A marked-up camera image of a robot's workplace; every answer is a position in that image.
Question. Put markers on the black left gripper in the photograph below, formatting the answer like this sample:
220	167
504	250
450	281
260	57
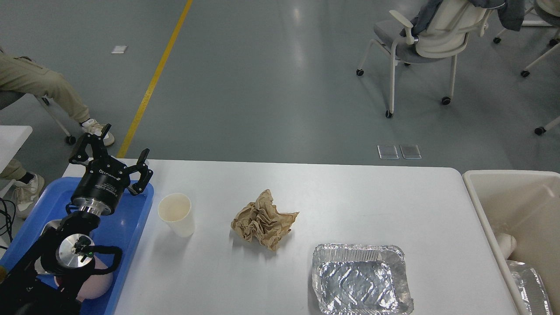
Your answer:
100	186

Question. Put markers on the pink mug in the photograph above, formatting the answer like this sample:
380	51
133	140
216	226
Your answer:
95	286

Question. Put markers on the aluminium foil tray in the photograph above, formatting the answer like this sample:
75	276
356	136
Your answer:
361	280

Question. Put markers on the square steel tray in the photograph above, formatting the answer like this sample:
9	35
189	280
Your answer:
51	237

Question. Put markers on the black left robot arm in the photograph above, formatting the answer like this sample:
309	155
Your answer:
80	229

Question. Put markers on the blue plastic tray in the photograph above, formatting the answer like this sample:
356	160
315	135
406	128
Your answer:
122	229

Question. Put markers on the cream paper cup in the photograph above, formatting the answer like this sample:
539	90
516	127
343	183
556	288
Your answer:
176	211

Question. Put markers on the white side table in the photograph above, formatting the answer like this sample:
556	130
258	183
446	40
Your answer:
11	140

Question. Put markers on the person in black sweater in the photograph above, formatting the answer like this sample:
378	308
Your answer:
21	74

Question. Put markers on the crumpled brown paper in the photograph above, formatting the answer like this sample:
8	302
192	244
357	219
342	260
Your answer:
261	220

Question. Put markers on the floor outlet plates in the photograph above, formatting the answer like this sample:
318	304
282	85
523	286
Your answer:
393	152

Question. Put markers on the white office chair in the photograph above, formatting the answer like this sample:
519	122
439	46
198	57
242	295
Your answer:
446	36

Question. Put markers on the white cup in bin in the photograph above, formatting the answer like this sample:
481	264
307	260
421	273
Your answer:
506	243

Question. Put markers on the beige plastic bin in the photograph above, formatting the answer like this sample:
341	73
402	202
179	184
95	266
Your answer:
524	204

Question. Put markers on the grey jacket on chair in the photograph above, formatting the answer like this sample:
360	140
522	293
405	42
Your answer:
510	12

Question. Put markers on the foil tray in bin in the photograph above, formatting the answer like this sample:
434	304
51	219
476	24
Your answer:
531	288

